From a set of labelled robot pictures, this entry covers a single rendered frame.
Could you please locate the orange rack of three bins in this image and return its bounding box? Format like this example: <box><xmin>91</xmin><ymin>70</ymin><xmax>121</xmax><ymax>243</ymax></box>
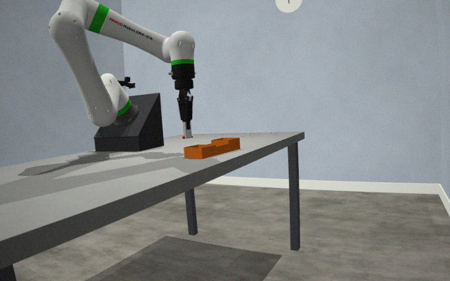
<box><xmin>184</xmin><ymin>138</ymin><xmax>240</xmax><ymax>159</ymax></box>

